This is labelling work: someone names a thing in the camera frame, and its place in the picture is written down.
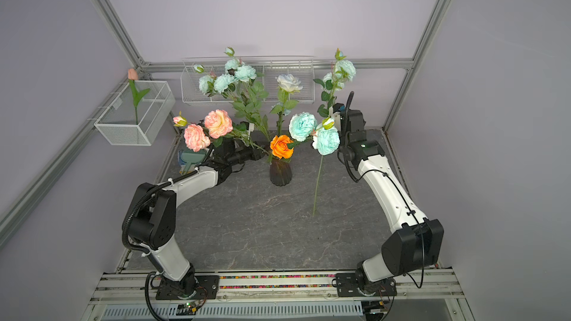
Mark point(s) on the dark ribbed glass vase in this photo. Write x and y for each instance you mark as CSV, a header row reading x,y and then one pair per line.
x,y
280,173

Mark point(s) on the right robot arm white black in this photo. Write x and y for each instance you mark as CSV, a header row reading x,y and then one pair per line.
x,y
415,241

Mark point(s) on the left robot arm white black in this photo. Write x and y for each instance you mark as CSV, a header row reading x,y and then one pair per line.
x,y
150,222

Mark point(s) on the orange rose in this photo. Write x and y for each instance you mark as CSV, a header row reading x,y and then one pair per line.
x,y
279,147

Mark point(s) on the white rose stem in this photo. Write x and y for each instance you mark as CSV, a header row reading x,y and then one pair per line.
x,y
288,85

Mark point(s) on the teal rose branch remaining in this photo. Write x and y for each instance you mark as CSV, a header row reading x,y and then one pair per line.
x,y
241,85

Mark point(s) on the pink rose branch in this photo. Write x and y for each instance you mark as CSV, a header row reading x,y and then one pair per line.
x,y
216,127

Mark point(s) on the blue green hand fan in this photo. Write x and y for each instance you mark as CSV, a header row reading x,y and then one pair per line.
x,y
188,159

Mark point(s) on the white vent grille strip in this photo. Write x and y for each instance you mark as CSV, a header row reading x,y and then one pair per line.
x,y
258,311

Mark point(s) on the pink tulip bud stem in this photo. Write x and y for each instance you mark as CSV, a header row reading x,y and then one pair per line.
x,y
137,95

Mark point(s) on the white mesh side basket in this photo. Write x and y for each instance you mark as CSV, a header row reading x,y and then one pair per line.
x,y
117,121

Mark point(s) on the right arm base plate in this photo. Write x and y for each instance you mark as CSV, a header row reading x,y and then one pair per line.
x,y
356,284

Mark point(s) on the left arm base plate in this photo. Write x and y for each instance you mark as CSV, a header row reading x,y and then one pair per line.
x,y
192,288

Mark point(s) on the aluminium front rail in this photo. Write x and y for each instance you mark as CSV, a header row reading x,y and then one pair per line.
x,y
261,286

